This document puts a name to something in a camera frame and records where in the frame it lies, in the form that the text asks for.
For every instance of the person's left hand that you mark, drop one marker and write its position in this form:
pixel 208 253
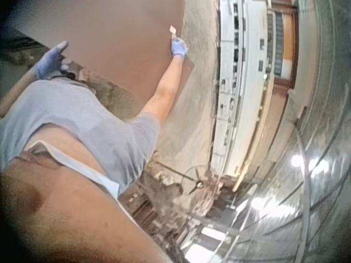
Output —
pixel 49 63

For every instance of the person's right hand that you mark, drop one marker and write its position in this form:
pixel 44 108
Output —
pixel 178 48

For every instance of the person's left fingers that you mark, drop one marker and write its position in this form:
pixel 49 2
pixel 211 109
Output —
pixel 59 48

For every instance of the person's right fingers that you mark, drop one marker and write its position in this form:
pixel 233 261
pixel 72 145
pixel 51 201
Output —
pixel 177 42

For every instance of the large brown board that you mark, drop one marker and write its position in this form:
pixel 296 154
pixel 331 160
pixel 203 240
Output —
pixel 123 43

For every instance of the white shelving unit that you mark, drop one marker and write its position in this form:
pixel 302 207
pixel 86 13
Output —
pixel 246 82

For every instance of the heap of workshop clutter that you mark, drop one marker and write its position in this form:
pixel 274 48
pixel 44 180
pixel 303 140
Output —
pixel 170 219

